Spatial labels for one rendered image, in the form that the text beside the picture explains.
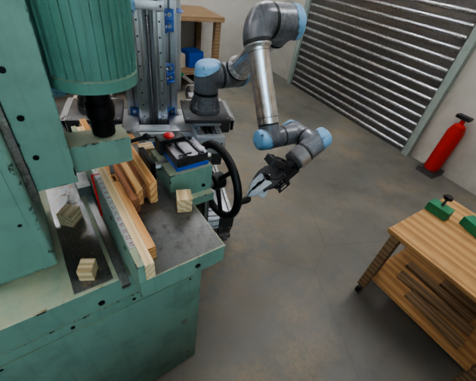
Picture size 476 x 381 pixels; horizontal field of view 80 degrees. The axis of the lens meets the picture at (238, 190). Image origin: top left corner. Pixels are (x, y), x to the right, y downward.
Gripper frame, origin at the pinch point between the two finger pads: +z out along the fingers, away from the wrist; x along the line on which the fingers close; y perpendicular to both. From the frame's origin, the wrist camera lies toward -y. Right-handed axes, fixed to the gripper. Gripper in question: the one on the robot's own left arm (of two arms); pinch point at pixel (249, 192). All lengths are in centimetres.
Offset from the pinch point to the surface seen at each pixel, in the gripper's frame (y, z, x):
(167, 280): -23.5, 31.2, -20.3
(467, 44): 106, -237, 49
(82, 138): -44, 27, 11
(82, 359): -4, 68, -11
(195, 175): -20.1, 11.4, 2.7
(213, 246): -20.1, 18.9, -19.1
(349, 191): 145, -87, 34
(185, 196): -24.0, 17.0, -4.8
